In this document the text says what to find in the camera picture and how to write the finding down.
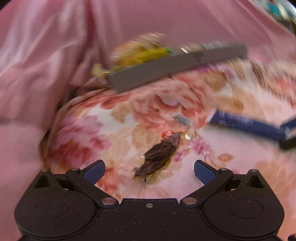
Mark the small blue wrapped candy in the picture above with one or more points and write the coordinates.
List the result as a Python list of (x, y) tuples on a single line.
[(181, 120)]

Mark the dark dried fruit packet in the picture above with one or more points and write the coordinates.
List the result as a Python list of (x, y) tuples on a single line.
[(158, 156)]

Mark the pink satin drape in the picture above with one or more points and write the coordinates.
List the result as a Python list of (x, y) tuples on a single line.
[(48, 49)]

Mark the grey cartoon snack tray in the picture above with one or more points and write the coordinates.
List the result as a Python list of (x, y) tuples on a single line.
[(185, 58)]

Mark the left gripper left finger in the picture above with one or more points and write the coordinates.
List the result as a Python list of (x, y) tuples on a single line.
[(84, 182)]

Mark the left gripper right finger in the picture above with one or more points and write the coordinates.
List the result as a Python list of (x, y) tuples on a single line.
[(213, 181)]

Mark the blue long snack packet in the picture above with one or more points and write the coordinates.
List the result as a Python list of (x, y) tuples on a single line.
[(245, 124)]

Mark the floral pink tablecloth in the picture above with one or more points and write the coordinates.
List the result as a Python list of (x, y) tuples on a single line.
[(120, 128)]

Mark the clear bag of snacks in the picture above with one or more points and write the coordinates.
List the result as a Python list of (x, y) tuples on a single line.
[(139, 50)]

